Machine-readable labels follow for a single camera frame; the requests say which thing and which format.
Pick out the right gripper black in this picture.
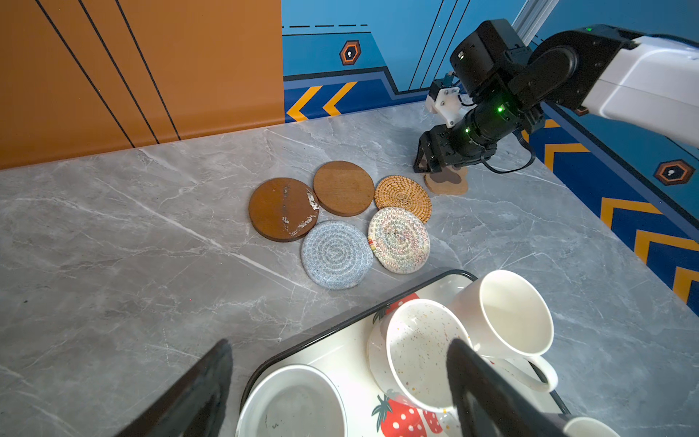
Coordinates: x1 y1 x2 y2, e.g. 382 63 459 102
413 125 481 174

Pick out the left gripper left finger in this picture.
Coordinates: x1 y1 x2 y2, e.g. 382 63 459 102
118 339 233 436

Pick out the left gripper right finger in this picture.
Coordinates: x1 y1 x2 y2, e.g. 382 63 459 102
446 339 564 436

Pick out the paw shaped wooden coaster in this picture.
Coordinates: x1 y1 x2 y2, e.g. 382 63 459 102
424 167 469 196

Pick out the woven rattan round coaster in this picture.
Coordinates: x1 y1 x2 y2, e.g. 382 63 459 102
374 175 433 223

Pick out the multicolour woven rope coaster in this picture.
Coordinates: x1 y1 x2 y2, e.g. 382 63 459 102
368 207 431 274

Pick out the light brown wooden round coaster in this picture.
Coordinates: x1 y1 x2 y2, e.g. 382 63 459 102
313 160 375 217

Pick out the grey woven rope coaster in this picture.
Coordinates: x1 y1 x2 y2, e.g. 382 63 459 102
300 220 374 291

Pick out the dark brown wooden round coaster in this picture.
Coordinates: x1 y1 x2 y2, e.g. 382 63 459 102
249 178 320 242

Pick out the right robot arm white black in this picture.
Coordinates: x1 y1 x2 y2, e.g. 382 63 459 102
413 19 698 174

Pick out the white mug back right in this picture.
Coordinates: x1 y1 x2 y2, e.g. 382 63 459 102
448 269 559 393

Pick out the white speckled mug back middle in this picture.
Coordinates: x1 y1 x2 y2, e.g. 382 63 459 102
367 299 471 413

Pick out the blue mug back left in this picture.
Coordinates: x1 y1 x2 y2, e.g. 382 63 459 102
235 364 349 436

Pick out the white strawberry tray black rim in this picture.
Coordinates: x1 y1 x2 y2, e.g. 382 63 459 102
239 268 572 437

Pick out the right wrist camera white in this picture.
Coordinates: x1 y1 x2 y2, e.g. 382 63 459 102
425 72 466 129

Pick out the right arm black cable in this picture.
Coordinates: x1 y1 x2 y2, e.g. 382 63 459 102
479 130 537 176

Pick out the right aluminium corner post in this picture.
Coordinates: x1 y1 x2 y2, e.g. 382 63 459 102
513 0 559 45

